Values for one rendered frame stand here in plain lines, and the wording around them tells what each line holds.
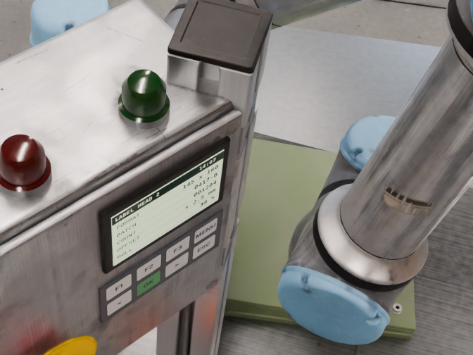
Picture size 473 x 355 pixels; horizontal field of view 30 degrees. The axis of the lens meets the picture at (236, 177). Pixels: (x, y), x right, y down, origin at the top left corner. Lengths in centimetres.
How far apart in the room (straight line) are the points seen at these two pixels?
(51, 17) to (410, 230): 38
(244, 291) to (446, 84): 48
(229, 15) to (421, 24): 234
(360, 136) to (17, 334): 57
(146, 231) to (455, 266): 80
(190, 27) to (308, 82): 92
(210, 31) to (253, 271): 68
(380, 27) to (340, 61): 133
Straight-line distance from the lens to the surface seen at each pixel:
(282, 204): 118
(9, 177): 41
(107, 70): 47
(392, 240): 82
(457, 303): 119
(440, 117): 71
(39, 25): 83
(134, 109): 43
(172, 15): 88
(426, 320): 117
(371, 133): 98
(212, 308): 64
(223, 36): 45
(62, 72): 47
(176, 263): 53
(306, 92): 136
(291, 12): 86
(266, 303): 109
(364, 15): 276
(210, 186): 48
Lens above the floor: 181
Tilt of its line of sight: 53 degrees down
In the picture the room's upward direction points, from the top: 8 degrees clockwise
